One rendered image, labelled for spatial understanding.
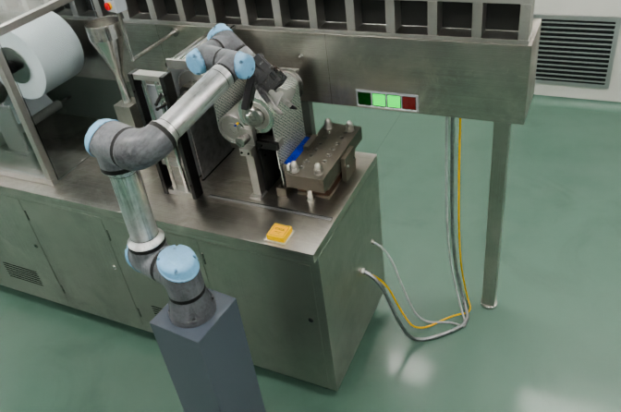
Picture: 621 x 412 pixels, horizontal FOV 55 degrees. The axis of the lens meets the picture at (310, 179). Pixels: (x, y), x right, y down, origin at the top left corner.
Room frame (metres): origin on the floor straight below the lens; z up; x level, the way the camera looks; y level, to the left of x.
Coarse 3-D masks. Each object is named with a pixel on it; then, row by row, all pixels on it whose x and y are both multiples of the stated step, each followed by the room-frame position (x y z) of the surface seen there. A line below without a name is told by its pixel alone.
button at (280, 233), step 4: (276, 224) 1.72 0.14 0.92; (280, 224) 1.72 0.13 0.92; (272, 228) 1.70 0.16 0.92; (276, 228) 1.70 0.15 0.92; (280, 228) 1.69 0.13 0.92; (284, 228) 1.69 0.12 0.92; (288, 228) 1.69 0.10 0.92; (268, 232) 1.68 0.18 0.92; (272, 232) 1.68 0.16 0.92; (276, 232) 1.68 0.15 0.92; (280, 232) 1.67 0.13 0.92; (284, 232) 1.67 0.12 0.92; (288, 232) 1.67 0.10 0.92; (268, 236) 1.67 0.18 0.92; (272, 236) 1.66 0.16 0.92; (276, 236) 1.65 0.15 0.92; (280, 236) 1.65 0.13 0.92; (284, 236) 1.65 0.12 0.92; (276, 240) 1.65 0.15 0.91; (280, 240) 1.64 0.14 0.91; (284, 240) 1.64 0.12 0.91
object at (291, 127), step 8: (296, 104) 2.11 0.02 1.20; (288, 112) 2.05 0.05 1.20; (296, 112) 2.10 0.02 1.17; (280, 120) 1.99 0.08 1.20; (288, 120) 2.04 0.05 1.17; (296, 120) 2.09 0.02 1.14; (280, 128) 1.98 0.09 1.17; (288, 128) 2.03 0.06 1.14; (296, 128) 2.08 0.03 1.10; (304, 128) 2.14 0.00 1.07; (280, 136) 1.97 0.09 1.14; (288, 136) 2.02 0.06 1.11; (296, 136) 2.07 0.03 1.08; (304, 136) 2.13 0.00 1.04; (288, 144) 2.02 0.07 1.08; (296, 144) 2.07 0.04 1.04; (280, 152) 1.95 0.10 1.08; (288, 152) 2.01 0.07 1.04; (280, 168) 1.94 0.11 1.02
